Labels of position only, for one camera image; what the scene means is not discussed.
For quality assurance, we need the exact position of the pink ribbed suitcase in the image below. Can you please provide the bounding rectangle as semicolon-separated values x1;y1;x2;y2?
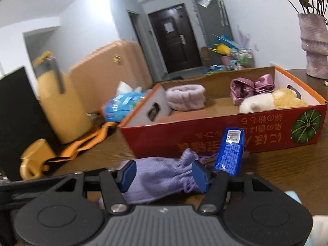
68;40;153;114

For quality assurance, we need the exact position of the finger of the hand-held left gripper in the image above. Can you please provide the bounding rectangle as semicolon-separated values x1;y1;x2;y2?
0;175;75;203

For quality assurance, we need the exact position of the yellow watering can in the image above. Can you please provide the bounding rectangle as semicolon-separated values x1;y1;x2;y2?
209;43;231;55

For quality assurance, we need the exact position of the wire rack with bottles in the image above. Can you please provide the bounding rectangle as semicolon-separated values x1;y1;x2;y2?
231;49;255;69

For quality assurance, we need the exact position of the blue plastic toy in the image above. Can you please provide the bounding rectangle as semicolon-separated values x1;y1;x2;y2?
214;34;241;49

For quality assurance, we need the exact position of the purple knit pouch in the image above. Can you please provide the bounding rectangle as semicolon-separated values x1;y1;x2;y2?
99;148;216;205

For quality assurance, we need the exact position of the orange cardboard box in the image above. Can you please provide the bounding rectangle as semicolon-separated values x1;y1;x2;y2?
119;66;328;159

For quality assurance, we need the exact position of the orange and black strap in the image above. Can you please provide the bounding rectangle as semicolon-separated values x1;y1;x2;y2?
43;122;122;171

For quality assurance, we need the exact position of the blue packet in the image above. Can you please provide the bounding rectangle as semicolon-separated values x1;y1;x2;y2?
213;128;246;177

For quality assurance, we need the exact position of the side doorway frame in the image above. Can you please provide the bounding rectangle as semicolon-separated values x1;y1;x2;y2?
128;10;157;82

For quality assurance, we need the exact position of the purple artificial flower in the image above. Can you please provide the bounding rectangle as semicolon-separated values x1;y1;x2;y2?
237;26;250;49

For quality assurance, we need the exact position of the white and yellow plush toy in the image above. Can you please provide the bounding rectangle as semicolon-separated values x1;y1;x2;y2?
239;88;309;113

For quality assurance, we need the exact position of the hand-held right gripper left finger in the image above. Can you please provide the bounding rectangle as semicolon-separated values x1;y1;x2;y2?
53;159;137;215

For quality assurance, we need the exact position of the pink satin scrunchie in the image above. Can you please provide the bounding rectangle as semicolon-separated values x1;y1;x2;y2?
229;73;276;106

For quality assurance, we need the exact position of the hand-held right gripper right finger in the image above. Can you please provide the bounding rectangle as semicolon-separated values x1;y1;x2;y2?
192;160;279;215

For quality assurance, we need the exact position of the pink fluffy headband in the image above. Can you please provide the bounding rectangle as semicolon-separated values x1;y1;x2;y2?
165;84;207;111

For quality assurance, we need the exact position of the light blue fluffy cloth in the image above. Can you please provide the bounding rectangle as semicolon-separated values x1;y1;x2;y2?
283;190;301;205

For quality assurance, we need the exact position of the black box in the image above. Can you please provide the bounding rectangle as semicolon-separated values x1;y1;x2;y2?
0;66;62;182

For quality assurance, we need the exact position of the pink textured vase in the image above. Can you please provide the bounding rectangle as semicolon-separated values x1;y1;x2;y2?
297;13;328;79

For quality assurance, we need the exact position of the dark brown entrance door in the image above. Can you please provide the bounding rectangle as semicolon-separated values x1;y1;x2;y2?
148;3;203;73

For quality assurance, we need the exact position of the blue tissue pack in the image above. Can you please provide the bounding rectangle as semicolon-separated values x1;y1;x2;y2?
101;81;151;122

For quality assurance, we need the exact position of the grey refrigerator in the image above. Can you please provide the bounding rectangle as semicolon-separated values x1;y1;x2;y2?
192;0;234;41

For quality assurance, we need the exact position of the yellow thermos jug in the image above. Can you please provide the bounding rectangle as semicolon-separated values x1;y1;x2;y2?
32;51;93;144

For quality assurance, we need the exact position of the yellow mug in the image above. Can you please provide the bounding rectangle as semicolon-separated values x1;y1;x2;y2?
20;138;57;180

